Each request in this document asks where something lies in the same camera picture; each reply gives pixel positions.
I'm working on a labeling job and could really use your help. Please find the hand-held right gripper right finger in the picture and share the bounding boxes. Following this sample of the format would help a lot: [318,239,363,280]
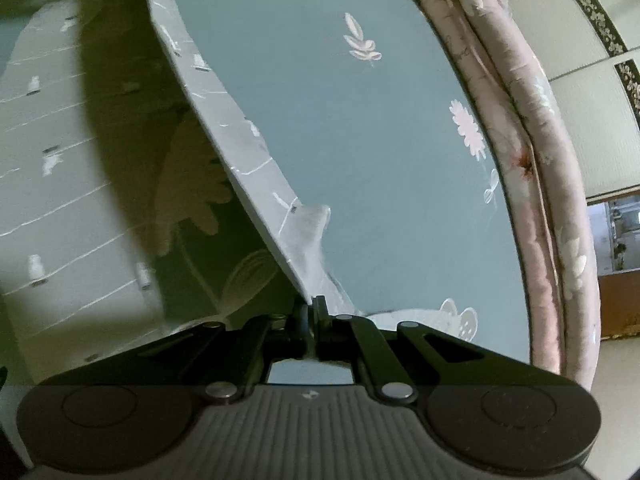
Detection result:
[313,296,541,405]

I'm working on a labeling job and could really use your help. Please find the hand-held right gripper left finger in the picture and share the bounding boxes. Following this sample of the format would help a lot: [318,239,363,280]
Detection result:
[100,304,312,405]

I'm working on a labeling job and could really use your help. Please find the grey striped pants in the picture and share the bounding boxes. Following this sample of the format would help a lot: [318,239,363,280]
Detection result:
[0,0,361,386]

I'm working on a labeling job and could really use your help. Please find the pink floral quilt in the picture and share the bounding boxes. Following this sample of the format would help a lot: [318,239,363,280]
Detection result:
[410,0,601,391]

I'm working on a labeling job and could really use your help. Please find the wooden door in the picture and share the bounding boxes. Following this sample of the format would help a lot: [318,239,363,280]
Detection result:
[597,269,640,340]

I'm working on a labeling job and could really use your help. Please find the window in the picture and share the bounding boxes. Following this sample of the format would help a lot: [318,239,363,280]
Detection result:
[586,199,640,277]

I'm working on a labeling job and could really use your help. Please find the white wardrobe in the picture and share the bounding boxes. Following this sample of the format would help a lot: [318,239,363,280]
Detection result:
[500,0,640,201]

